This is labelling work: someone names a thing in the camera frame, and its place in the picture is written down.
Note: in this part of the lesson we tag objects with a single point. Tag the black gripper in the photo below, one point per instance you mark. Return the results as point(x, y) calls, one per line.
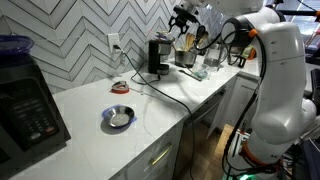
point(183, 16)

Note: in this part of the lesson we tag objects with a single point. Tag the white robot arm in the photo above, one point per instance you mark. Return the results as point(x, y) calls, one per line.
point(282, 113)

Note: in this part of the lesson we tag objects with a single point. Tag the black silver coffee maker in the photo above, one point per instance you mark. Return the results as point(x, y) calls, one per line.
point(157, 49)

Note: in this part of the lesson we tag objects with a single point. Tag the wooden spoon in pot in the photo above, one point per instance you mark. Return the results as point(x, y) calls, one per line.
point(189, 41)

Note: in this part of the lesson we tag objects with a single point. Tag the stainless steel pot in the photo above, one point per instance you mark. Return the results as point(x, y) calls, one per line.
point(185, 59)

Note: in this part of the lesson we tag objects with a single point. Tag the glass pitcher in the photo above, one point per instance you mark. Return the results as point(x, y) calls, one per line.
point(214, 55)

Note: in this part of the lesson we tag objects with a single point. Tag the red tape roll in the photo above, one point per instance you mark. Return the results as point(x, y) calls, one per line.
point(120, 87)

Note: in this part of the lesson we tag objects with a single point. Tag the blue rimmed metal bowl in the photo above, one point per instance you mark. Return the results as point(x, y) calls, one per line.
point(119, 116)

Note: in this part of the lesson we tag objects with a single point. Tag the black microwave oven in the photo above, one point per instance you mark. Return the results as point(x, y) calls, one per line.
point(31, 126)

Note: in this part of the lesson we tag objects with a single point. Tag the white wall outlet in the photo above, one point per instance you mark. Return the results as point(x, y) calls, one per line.
point(113, 39)

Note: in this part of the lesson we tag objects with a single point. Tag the gold drawer handle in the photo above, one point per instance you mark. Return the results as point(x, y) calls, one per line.
point(166, 150)

